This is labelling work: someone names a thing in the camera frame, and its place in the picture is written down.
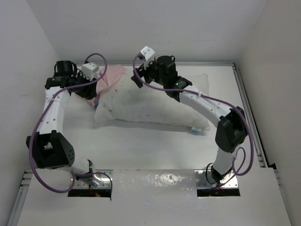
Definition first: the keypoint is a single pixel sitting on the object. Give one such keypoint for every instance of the aluminium table frame rail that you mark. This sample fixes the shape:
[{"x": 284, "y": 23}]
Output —
[{"x": 188, "y": 160}]

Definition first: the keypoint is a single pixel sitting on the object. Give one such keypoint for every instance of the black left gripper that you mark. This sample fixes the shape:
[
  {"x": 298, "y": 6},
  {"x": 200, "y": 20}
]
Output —
[{"x": 89, "y": 92}]

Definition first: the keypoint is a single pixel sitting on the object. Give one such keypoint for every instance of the blue white pillow label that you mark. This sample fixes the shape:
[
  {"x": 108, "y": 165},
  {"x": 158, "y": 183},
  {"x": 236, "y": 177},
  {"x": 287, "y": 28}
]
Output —
[{"x": 195, "y": 130}]

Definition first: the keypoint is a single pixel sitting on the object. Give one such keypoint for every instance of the white pillow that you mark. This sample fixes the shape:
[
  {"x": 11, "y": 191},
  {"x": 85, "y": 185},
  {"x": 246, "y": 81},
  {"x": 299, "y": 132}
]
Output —
[{"x": 125, "y": 101}]

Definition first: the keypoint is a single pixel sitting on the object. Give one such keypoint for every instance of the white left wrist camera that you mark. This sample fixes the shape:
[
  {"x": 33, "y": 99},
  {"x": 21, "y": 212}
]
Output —
[{"x": 89, "y": 70}]

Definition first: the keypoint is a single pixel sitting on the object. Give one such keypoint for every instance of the white front cover board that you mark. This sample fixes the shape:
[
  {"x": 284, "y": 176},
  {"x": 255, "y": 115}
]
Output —
[{"x": 160, "y": 198}]

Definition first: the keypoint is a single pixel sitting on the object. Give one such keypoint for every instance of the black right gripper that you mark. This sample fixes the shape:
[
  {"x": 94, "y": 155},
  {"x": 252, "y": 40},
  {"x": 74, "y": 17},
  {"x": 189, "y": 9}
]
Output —
[{"x": 142, "y": 71}]

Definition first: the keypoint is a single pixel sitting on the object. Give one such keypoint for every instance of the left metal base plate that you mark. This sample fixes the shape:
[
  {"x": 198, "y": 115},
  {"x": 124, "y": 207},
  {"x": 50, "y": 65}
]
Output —
[{"x": 100, "y": 180}]

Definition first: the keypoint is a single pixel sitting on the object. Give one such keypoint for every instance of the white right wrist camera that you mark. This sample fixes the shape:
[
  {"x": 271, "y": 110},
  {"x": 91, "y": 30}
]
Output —
[{"x": 146, "y": 54}]

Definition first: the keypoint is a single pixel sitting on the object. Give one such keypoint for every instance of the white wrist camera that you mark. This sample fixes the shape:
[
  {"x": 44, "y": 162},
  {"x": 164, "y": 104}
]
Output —
[
  {"x": 89, "y": 70},
  {"x": 146, "y": 54}
]

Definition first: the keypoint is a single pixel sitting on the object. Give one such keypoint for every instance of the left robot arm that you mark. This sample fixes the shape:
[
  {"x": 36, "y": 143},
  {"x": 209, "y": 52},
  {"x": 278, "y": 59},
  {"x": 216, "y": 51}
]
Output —
[{"x": 48, "y": 147}]

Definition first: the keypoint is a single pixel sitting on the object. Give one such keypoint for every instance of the pink pillowcase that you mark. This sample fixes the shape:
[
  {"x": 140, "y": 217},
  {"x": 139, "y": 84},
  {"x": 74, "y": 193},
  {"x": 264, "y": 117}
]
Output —
[{"x": 113, "y": 74}]

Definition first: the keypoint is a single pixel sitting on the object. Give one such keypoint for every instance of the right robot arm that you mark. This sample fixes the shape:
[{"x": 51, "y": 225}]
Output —
[{"x": 230, "y": 121}]

